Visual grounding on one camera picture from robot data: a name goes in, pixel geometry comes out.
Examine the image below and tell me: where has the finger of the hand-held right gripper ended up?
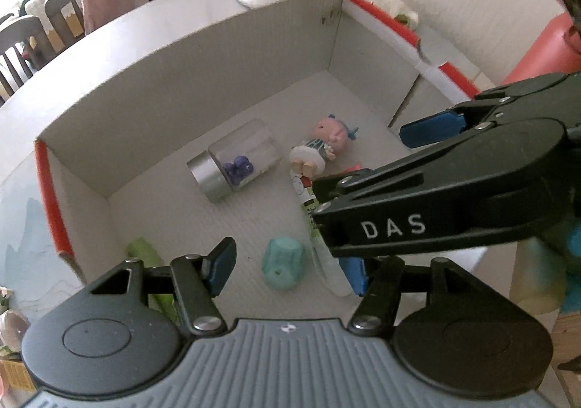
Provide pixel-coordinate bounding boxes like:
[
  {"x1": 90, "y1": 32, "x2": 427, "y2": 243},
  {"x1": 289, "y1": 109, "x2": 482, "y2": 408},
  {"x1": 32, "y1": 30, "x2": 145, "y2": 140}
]
[
  {"x1": 399, "y1": 71, "x2": 570, "y2": 149},
  {"x1": 311, "y1": 121, "x2": 500, "y2": 261}
]

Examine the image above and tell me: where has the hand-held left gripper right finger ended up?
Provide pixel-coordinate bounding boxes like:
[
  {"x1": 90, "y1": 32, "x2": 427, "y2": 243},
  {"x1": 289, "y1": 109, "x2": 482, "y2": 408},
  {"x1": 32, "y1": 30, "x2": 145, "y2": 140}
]
[{"x1": 338, "y1": 254, "x2": 493, "y2": 338}]

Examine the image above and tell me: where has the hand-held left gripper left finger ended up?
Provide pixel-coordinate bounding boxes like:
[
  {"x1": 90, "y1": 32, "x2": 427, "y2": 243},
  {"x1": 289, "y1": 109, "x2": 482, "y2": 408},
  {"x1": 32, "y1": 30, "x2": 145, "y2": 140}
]
[{"x1": 88, "y1": 236, "x2": 238, "y2": 338}]

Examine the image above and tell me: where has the clear tube with label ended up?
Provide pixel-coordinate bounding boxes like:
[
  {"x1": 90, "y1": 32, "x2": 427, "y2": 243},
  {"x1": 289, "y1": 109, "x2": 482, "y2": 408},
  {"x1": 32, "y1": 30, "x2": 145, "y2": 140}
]
[{"x1": 293, "y1": 174, "x2": 355, "y2": 297}]

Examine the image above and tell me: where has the teal toy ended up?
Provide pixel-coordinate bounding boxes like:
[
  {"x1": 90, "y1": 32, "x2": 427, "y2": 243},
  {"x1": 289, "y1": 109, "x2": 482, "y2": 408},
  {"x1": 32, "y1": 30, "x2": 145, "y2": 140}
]
[{"x1": 262, "y1": 236, "x2": 306, "y2": 291}]

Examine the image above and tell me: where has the green plastic toy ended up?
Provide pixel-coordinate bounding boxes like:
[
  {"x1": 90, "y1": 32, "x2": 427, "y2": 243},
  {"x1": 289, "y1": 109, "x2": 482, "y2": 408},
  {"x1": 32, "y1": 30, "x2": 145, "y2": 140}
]
[{"x1": 126, "y1": 238, "x2": 178, "y2": 322}]

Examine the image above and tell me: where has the pig doll figurine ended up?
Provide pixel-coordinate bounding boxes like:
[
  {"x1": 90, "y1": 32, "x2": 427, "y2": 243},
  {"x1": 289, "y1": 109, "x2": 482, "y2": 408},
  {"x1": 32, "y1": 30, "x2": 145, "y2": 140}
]
[{"x1": 289, "y1": 114, "x2": 360, "y2": 188}]

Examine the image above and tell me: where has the glass jar silver lid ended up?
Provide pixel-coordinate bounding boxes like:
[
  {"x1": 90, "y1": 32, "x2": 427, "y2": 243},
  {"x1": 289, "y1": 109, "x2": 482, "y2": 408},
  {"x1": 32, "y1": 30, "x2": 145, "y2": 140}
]
[{"x1": 187, "y1": 118, "x2": 281, "y2": 202}]

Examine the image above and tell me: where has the red cardboard box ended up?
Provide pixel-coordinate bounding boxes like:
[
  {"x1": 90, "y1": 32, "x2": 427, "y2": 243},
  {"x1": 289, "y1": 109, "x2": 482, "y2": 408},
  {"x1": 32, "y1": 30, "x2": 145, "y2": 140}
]
[{"x1": 34, "y1": 0, "x2": 482, "y2": 300}]

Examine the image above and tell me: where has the yellow block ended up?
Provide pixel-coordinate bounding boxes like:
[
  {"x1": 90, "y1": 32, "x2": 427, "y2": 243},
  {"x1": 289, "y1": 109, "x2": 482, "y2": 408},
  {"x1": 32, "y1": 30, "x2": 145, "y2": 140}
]
[{"x1": 0, "y1": 358, "x2": 37, "y2": 391}]

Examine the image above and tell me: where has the clear plastic bottle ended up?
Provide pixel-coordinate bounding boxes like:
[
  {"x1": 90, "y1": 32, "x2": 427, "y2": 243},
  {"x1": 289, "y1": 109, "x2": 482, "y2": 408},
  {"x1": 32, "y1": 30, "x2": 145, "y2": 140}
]
[{"x1": 511, "y1": 238, "x2": 568, "y2": 314}]

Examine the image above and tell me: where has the red water bottle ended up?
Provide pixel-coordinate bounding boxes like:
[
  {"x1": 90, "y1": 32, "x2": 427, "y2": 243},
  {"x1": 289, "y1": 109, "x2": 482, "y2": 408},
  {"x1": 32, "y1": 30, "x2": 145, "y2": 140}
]
[{"x1": 508, "y1": 11, "x2": 581, "y2": 82}]

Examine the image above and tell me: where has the white power strip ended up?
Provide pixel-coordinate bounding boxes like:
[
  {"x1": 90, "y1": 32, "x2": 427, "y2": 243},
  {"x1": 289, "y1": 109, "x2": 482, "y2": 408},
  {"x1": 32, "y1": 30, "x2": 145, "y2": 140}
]
[{"x1": 349, "y1": 0, "x2": 420, "y2": 25}]

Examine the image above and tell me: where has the pink heart-shaped container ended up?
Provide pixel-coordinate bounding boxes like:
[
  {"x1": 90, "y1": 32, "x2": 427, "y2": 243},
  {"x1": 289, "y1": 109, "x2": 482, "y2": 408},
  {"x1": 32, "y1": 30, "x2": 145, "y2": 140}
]
[{"x1": 0, "y1": 310, "x2": 30, "y2": 351}]

